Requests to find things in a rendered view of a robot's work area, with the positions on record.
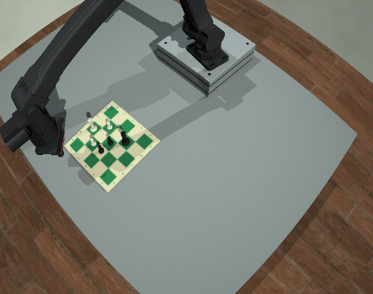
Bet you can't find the green and cream chessboard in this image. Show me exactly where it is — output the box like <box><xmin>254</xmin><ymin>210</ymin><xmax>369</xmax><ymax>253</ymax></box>
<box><xmin>64</xmin><ymin>101</ymin><xmax>160</xmax><ymax>192</ymax></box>

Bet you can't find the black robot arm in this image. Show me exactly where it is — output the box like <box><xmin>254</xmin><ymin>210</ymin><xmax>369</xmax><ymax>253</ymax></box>
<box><xmin>0</xmin><ymin>0</ymin><xmax>229</xmax><ymax>152</ymax></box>

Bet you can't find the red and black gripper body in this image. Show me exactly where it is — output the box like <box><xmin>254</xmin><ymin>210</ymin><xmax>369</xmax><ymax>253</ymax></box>
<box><xmin>35</xmin><ymin>117</ymin><xmax>64</xmax><ymax>155</ymax></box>

